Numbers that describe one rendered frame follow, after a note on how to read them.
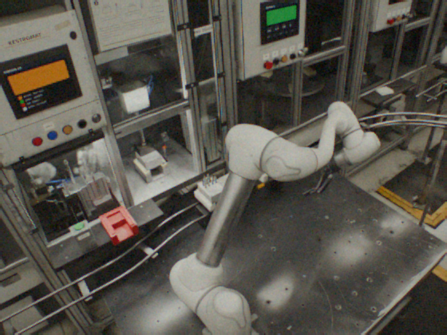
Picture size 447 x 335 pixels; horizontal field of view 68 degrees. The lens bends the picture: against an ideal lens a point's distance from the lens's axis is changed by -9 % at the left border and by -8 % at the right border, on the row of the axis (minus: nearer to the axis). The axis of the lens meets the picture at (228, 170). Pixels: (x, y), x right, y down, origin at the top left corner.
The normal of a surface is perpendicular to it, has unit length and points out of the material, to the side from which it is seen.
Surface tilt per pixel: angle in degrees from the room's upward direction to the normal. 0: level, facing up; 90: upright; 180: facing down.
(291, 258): 0
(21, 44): 90
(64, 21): 89
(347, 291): 0
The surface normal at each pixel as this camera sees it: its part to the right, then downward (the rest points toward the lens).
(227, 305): 0.01, -0.74
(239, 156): -0.66, 0.03
